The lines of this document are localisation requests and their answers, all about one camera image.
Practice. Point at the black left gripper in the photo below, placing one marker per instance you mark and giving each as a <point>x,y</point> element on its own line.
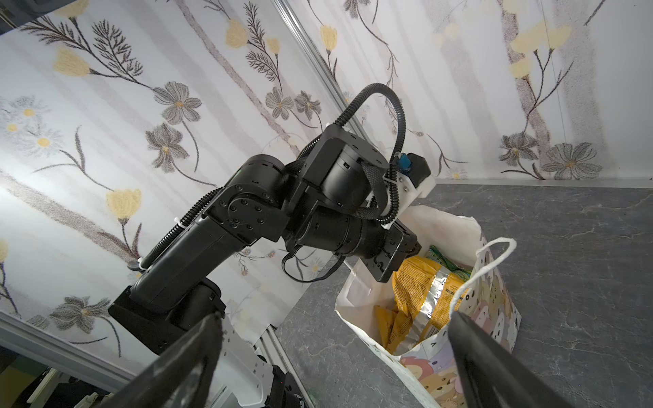
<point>399,243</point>

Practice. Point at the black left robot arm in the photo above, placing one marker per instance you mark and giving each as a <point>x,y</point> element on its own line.
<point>339,195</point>

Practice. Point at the yellow chips snack bag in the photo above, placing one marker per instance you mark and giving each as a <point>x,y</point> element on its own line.
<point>423,289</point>

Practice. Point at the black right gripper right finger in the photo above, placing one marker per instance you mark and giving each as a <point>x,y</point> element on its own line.
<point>490,376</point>

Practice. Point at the cartoon animal paper bag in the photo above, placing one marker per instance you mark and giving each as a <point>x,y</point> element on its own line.
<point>429,370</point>

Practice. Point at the green yellow snack bag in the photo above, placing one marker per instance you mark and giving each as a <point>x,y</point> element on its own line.
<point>435,254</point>

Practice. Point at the aluminium left corner post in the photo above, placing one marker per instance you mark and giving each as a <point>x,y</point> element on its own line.
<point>304,89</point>

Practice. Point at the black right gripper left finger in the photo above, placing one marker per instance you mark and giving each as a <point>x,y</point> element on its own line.
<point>182,375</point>

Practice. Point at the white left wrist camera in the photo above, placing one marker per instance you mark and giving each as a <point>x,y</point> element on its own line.
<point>413,180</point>

